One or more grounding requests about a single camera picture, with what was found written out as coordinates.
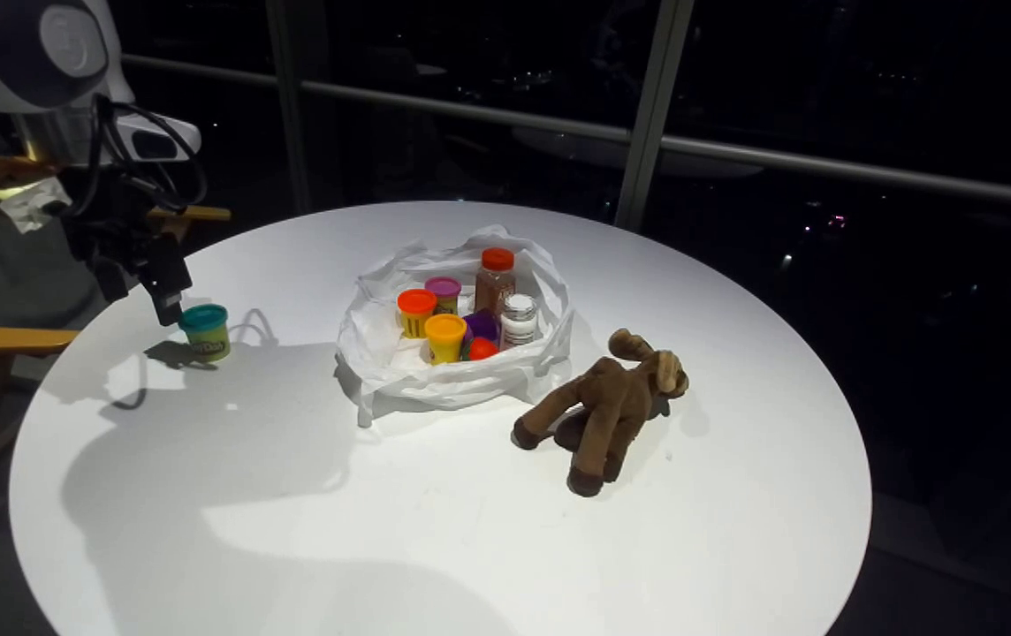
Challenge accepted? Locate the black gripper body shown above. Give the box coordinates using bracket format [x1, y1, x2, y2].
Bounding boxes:
[65, 174, 194, 303]

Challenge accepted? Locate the green container teal lid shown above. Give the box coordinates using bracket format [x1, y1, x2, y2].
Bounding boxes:
[172, 302, 233, 362]

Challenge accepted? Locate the yellow container red-orange lid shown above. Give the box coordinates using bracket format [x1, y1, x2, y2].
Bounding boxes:
[395, 285, 442, 338]

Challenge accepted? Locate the yellow-green container magenta lid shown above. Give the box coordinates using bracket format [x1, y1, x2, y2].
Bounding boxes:
[421, 272, 465, 316]

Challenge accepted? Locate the yellow container light orange lid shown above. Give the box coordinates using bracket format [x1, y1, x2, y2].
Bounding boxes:
[421, 311, 471, 368]

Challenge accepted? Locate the purple plastic container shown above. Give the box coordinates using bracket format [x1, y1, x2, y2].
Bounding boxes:
[464, 303, 504, 346]

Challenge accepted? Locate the brown spice jar red lid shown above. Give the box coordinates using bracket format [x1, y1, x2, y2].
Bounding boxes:
[473, 245, 521, 317]

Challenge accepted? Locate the brown toy deer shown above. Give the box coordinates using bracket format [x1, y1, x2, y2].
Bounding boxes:
[508, 326, 692, 499]

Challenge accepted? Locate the white plastic bag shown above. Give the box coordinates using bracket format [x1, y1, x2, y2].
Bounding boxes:
[326, 222, 581, 426]

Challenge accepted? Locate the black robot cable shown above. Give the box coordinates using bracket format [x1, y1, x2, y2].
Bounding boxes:
[87, 97, 211, 209]

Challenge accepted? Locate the metal window post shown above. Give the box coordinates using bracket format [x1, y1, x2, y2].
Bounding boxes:
[610, 0, 698, 233]

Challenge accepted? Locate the horizontal window rail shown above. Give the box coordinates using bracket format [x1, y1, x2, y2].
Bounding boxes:
[119, 48, 1011, 216]

